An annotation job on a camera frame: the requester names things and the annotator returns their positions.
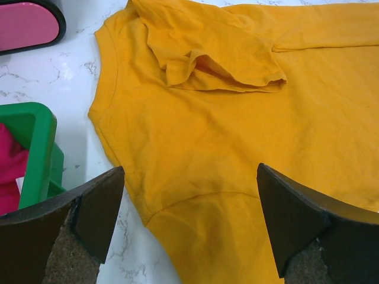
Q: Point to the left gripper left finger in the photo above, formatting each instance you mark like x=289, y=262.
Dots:
x=64, y=239

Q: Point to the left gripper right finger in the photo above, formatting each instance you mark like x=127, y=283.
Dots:
x=316, y=238

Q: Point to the yellow t shirt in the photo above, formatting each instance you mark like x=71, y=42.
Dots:
x=192, y=98

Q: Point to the magenta t shirt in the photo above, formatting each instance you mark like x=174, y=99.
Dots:
x=14, y=159

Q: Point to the green plastic tray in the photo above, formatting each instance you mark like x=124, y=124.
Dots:
x=33, y=125

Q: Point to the pink and black drawer unit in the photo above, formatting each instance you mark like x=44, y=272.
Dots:
x=33, y=24

